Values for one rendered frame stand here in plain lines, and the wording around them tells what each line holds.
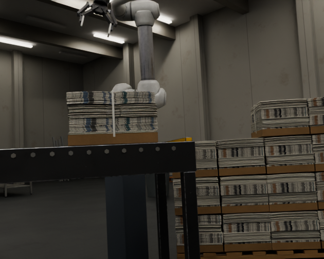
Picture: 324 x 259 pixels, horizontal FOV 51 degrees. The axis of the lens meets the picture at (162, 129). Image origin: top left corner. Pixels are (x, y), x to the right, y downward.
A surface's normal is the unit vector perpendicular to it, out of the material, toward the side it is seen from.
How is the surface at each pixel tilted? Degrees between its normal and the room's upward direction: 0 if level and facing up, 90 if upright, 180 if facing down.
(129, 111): 90
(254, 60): 90
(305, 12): 90
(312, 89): 90
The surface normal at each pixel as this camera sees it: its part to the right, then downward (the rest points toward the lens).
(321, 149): -0.08, -0.08
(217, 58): -0.70, -0.02
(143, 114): 0.24, -0.09
